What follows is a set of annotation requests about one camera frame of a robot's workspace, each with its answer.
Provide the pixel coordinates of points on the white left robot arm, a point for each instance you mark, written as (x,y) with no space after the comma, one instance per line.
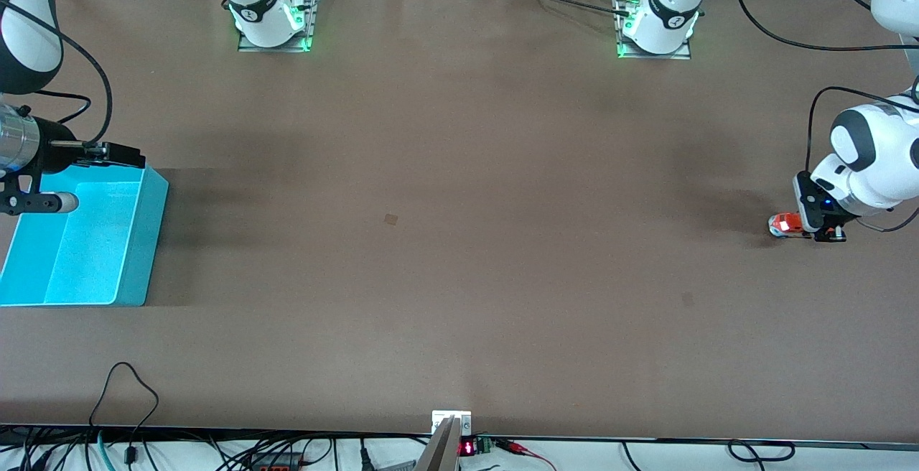
(879,162)

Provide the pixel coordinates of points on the white mounting plate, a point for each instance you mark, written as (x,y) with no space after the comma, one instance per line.
(441,416)

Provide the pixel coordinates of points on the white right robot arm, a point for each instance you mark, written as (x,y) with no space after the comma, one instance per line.
(29,26)

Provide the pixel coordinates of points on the circuit board with red display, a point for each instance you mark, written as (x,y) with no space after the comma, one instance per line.
(467,448)

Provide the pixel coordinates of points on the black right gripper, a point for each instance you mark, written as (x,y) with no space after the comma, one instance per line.
(54,146)

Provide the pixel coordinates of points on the grey metal camera bar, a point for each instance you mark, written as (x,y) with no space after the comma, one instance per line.
(438,453)

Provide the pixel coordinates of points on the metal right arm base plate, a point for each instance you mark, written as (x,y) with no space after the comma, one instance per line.
(313,19)

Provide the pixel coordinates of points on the power strip with red switches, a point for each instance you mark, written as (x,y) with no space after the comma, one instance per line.
(276,467)

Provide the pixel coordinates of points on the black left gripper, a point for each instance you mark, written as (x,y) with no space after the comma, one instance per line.
(833,231)

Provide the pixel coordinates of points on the blue plastic box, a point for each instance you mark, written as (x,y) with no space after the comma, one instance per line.
(93,255)

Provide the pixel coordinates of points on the orange toy bus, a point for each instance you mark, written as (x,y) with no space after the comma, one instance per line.
(786,225)

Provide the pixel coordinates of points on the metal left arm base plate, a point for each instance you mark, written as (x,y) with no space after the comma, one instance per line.
(657,56)

